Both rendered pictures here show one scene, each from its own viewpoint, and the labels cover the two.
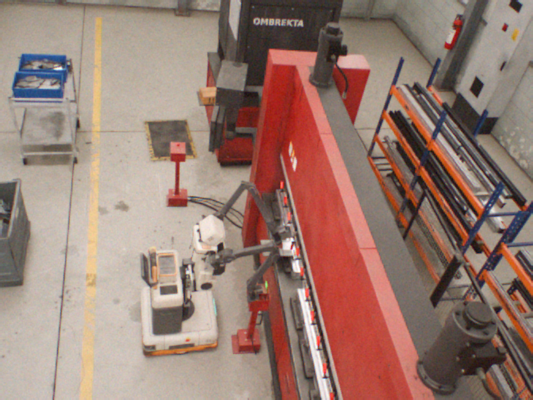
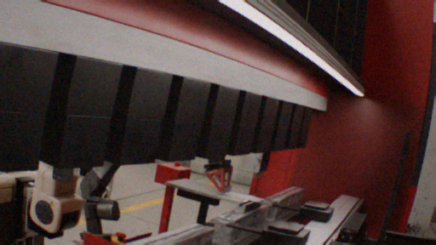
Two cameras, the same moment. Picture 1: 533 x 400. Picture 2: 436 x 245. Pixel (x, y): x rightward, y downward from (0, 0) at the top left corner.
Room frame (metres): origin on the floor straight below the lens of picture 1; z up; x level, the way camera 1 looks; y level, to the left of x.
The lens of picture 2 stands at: (1.42, -1.26, 1.33)
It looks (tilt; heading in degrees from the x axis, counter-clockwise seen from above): 3 degrees down; 35
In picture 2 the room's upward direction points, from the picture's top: 12 degrees clockwise
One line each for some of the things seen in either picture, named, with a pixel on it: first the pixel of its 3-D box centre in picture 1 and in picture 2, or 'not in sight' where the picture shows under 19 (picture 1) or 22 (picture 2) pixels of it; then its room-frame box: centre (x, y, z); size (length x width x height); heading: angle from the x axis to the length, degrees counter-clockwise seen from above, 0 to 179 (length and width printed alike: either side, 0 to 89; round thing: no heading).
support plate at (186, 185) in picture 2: (276, 248); (210, 190); (3.09, -0.14, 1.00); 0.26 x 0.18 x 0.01; 105
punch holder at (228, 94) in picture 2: (311, 281); (206, 118); (2.58, -0.43, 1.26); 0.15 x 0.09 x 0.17; 15
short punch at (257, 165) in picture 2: not in sight; (261, 162); (3.13, -0.28, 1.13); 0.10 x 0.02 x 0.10; 15
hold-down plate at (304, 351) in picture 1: (305, 359); not in sight; (2.15, -0.49, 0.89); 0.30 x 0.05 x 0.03; 15
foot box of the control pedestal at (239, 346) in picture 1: (245, 340); not in sight; (2.74, -0.02, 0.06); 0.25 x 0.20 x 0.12; 105
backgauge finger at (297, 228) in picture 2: not in sight; (260, 228); (2.72, -0.56, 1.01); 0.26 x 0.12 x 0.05; 105
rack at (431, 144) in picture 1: (434, 177); not in sight; (4.71, -1.76, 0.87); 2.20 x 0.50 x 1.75; 20
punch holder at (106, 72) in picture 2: (328, 352); (70, 109); (2.00, -0.59, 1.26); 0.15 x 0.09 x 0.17; 15
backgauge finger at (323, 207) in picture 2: not in sight; (296, 207); (3.17, -0.43, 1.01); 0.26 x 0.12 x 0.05; 105
